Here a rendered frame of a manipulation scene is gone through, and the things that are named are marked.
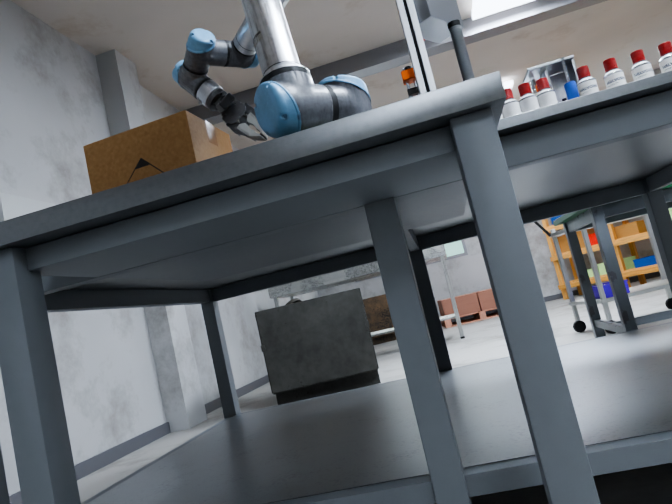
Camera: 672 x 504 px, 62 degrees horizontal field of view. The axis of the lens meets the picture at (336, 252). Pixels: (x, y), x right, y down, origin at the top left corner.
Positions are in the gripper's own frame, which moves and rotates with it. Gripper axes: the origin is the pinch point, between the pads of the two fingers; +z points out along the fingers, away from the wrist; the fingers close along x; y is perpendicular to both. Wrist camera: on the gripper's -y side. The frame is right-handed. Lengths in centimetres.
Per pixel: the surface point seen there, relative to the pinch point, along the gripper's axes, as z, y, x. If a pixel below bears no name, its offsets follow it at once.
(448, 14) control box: 19, -4, -60
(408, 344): 69, -45, 20
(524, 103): 51, 5, -56
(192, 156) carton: 1.9, -27.2, 18.6
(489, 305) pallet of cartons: 141, 687, -119
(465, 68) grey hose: 33, -4, -50
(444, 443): 85, -44, 29
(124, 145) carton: -15.0, -24.5, 27.4
